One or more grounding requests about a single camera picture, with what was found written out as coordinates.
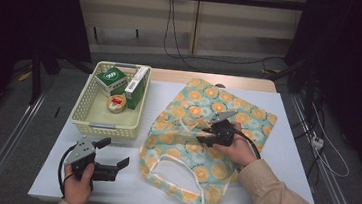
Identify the round tin with red label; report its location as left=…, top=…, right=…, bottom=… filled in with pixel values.
left=105, top=93, right=128, bottom=115

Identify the tall green white box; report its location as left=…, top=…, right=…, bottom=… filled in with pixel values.
left=122, top=64, right=150, bottom=112

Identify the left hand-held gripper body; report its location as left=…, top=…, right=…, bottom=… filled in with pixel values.
left=60, top=135, right=123, bottom=194

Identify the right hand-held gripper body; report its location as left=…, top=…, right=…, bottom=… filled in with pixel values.
left=206, top=108, right=239, bottom=148

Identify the right hand-held gripper cable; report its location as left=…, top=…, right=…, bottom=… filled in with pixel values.
left=230, top=128, right=264, bottom=161

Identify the cream plastic basket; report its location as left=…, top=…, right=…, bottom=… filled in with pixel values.
left=67, top=58, right=152, bottom=143

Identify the white power strip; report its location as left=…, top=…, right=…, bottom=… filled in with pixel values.
left=310, top=135, right=325, bottom=150

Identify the orange print fabric bag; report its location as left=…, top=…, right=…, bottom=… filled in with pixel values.
left=134, top=73, right=281, bottom=204

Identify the person's right hand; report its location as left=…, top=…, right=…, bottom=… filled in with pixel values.
left=210, top=119, right=263, bottom=169

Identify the aluminium floor rail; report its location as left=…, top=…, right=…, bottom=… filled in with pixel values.
left=279, top=91, right=362, bottom=204
left=0, top=86, right=52, bottom=204

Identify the black metal stand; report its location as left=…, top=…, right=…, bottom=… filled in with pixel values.
left=264, top=54, right=322, bottom=123
left=27, top=43, right=97, bottom=111

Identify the square green white box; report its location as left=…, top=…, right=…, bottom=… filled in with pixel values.
left=92, top=65, right=130, bottom=100

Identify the person's left hand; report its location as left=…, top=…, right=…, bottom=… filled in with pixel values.
left=60, top=160, right=97, bottom=204

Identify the dark curtain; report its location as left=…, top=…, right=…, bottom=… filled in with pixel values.
left=0, top=0, right=98, bottom=151
left=273, top=0, right=362, bottom=191

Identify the white floor cable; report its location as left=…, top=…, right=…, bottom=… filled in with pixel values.
left=306, top=104, right=357, bottom=180

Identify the left hand-held gripper cable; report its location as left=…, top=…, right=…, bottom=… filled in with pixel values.
left=54, top=143, right=77, bottom=200

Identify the black hanging wall cable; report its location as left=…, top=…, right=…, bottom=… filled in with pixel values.
left=160, top=0, right=293, bottom=81

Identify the hand-held gripper cable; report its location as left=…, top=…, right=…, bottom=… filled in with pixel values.
left=54, top=143, right=77, bottom=200
left=230, top=128, right=264, bottom=161

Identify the white board sheet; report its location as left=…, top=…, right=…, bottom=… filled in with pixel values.
left=27, top=68, right=333, bottom=204

